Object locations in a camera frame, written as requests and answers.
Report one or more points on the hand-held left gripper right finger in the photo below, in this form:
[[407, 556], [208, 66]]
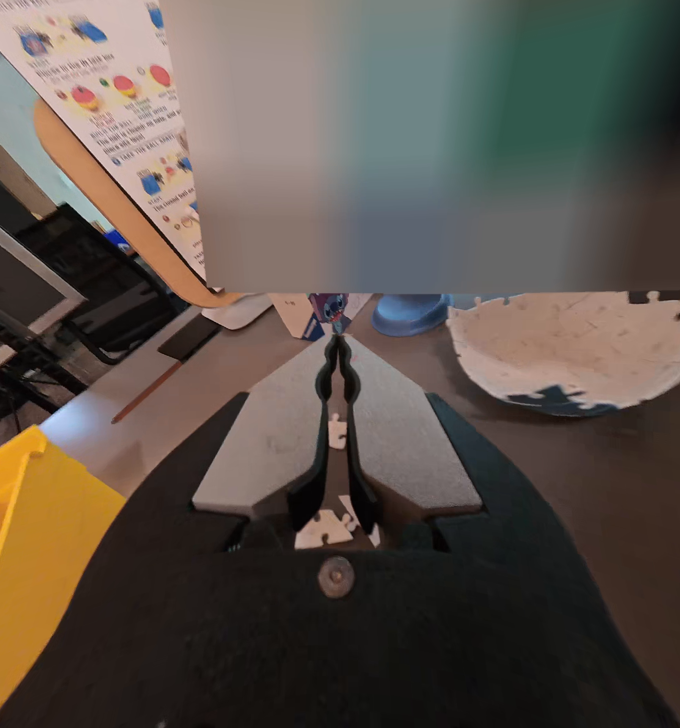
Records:
[[414, 449]]

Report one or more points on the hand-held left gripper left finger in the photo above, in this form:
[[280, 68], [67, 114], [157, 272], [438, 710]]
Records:
[[260, 449]]

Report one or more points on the partly built white puzzle ball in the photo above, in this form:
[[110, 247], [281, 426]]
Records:
[[573, 352]]

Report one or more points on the blue plastic ball stand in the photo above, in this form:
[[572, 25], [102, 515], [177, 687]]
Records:
[[408, 318]]

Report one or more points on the cartoon puzzle box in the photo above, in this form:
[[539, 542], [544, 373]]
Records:
[[325, 310]]

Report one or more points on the brown wooden stick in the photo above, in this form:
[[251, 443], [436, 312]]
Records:
[[146, 392]]

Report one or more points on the white rounded object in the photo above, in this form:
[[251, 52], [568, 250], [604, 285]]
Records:
[[237, 313]]

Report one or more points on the yellow plastic bin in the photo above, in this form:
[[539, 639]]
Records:
[[32, 540]]

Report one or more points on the black metal shelf rack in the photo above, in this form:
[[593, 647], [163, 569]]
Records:
[[89, 273]]

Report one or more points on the round wooden table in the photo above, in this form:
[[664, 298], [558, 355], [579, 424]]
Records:
[[118, 193]]

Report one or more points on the printed instruction sheet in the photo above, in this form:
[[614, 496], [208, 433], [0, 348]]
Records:
[[89, 85]]

